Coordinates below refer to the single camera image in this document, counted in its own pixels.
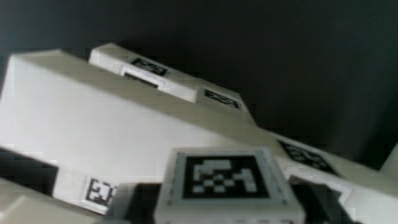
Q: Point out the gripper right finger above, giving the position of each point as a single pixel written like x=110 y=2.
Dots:
x=318 y=198

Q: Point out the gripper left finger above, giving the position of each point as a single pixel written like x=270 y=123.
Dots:
x=133 y=203

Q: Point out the white chair leg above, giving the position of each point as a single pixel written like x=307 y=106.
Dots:
x=84 y=190

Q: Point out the white leg with marker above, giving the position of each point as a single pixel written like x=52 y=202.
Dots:
x=224 y=188

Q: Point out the white chair back frame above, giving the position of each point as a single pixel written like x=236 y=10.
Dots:
x=100 y=125

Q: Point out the white chair seat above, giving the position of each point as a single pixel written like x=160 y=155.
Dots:
x=190 y=88

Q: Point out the white right fence rail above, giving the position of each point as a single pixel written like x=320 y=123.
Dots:
x=389 y=166

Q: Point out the white fence rail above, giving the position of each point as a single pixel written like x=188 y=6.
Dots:
x=389 y=166
x=30 y=208

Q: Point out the white front fence rail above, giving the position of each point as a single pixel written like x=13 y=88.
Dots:
x=30 y=208

